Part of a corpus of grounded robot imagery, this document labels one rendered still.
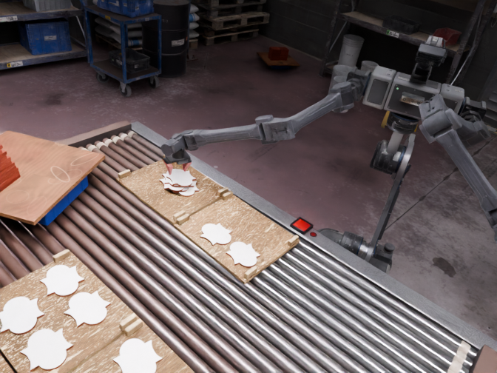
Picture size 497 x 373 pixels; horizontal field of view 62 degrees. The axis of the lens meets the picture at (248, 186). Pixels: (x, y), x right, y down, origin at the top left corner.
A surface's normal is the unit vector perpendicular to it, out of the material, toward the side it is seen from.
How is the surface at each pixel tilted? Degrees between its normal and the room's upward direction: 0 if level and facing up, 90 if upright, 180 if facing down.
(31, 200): 0
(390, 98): 90
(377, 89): 90
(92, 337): 0
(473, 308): 0
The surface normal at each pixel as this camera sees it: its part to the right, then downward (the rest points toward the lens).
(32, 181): 0.13, -0.80
